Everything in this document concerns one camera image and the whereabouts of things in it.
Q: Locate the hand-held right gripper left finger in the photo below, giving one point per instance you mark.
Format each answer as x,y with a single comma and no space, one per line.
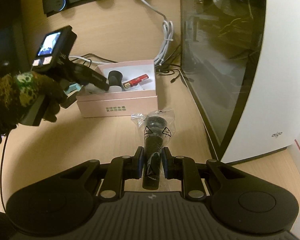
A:
139,162

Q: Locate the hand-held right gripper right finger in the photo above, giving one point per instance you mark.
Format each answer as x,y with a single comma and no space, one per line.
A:
167,162

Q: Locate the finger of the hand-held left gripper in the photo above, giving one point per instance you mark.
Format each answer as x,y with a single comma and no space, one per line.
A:
105,87

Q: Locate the black hair dryer nozzle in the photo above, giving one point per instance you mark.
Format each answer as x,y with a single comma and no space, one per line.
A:
115,77

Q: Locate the white USB charger cube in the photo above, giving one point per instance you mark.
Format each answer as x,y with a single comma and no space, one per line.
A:
90,89

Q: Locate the pink cardboard box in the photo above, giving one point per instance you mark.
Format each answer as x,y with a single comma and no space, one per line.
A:
117,105

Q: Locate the black tool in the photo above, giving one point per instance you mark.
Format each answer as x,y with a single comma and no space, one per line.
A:
153,135

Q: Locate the person's left hand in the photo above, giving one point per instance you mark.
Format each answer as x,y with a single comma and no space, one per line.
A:
12,95

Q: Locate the dark monitor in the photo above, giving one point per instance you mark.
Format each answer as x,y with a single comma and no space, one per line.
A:
2,45

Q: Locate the white computer case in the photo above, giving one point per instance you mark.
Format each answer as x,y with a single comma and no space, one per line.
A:
277,80

